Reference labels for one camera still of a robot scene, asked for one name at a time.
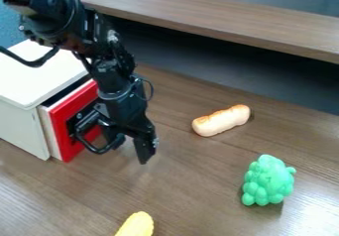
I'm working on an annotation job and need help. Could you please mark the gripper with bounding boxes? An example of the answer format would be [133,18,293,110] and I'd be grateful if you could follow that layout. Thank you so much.
[92,75,160,166]

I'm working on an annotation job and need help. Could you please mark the red drawer with black handle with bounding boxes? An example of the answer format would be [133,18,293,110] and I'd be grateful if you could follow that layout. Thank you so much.
[37,79,128,164]

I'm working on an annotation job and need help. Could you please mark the yellow toy corn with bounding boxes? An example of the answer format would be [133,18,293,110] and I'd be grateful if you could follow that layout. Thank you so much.
[113,210,156,236]

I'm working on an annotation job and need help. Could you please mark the toy bread roll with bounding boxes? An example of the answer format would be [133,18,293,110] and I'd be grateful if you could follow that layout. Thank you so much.
[190,104,252,138]

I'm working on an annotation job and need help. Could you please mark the white cabinet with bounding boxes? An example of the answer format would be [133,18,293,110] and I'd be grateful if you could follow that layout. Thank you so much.
[0,39,93,162]

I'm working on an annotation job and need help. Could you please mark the green toy grapes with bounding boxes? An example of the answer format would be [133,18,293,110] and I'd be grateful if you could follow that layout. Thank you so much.
[239,154,298,207]

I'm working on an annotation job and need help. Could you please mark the wooden shelf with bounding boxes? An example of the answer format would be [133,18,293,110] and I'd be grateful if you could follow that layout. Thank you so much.
[75,0,339,65]

